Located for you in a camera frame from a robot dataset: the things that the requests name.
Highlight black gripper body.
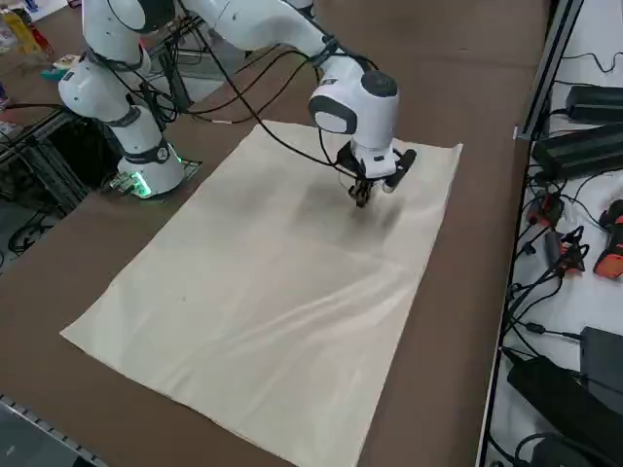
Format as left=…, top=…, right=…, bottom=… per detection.
left=348, top=174, right=379, bottom=195

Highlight cream white tablecloth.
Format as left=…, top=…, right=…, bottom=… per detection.
left=58, top=121, right=463, bottom=467

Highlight red and black connector block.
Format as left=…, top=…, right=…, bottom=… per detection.
left=528, top=191, right=567, bottom=228

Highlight orange and black clamp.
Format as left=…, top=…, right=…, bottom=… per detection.
left=552, top=226, right=591, bottom=279

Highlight black power adapter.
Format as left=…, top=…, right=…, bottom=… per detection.
left=578, top=325, right=623, bottom=386
left=565, top=85, right=623, bottom=124
left=532, top=124, right=623, bottom=179

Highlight orange and black drill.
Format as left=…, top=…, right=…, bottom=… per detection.
left=592, top=198, right=623, bottom=281

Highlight large black power brick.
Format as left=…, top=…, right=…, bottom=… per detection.
left=505, top=354, right=623, bottom=463

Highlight black device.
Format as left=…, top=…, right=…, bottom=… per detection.
left=515, top=431, right=623, bottom=467

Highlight teal and white packet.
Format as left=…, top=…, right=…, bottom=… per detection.
left=41, top=52, right=83, bottom=83

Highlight colourful printed box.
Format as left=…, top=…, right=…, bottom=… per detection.
left=0, top=9, right=55, bottom=60

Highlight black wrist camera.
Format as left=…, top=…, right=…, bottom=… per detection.
left=381, top=148, right=419, bottom=195

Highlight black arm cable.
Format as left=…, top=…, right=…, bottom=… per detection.
left=174, top=0, right=364, bottom=179

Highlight black cable with white tag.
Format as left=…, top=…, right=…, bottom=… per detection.
left=160, top=43, right=322, bottom=126

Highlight tangled black cables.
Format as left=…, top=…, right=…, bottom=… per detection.
left=500, top=48, right=623, bottom=341

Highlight aluminium frame post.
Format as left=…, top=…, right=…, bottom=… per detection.
left=514, top=0, right=585, bottom=143

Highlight black metal frame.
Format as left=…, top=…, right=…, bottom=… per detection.
left=0, top=104, right=121, bottom=218

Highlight grey aluminium rail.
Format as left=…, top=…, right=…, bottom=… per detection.
left=0, top=388, right=108, bottom=467

